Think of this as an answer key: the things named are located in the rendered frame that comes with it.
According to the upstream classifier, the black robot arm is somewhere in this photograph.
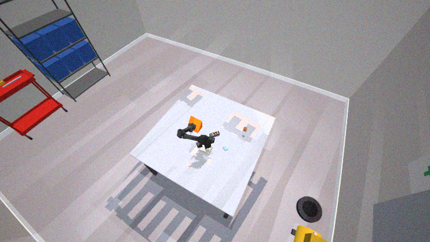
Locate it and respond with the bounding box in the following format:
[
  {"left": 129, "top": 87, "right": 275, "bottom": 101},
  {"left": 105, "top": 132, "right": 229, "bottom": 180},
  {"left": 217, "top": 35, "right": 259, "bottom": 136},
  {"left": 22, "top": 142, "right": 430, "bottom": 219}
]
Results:
[{"left": 177, "top": 123, "right": 215, "bottom": 149}]

